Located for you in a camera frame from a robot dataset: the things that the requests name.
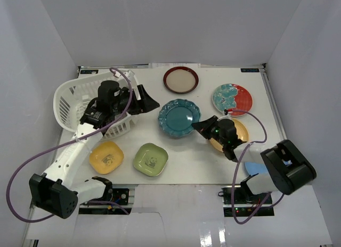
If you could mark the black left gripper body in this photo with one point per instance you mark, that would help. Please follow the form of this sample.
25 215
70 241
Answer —
137 103

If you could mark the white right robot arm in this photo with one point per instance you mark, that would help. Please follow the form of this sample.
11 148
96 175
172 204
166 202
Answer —
287 168

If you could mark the green square panda dish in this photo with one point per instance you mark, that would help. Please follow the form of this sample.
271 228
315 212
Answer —
150 159

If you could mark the yellow square panda dish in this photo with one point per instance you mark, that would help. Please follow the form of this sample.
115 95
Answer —
106 157

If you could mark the white plastic dish bin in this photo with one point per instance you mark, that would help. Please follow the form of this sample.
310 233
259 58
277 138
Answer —
72 97

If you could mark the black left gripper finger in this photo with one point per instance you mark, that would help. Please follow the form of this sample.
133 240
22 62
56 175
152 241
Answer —
145 98
148 106

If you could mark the light blue plate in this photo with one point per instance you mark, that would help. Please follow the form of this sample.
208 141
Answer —
255 168

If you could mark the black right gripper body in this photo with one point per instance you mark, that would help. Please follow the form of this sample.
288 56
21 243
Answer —
215 134

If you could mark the teal scalloped plate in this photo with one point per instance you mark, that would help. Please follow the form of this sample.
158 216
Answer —
176 117

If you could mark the pale orange round plate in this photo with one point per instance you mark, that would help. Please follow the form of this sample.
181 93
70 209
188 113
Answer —
242 133

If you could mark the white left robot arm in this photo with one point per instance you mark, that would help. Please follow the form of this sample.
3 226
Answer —
51 191

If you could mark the dark red rimmed plate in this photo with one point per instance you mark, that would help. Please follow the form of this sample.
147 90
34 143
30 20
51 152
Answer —
180 80

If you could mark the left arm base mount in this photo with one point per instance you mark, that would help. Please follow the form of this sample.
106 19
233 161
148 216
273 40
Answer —
122 196

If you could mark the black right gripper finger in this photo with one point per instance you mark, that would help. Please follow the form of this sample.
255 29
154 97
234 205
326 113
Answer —
202 128
205 123

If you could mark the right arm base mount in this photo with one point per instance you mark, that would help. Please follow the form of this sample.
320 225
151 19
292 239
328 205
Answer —
243 205

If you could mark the red and teal floral plate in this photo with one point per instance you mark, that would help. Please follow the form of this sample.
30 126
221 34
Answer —
231 96

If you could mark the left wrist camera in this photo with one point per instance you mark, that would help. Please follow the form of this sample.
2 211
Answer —
132 79

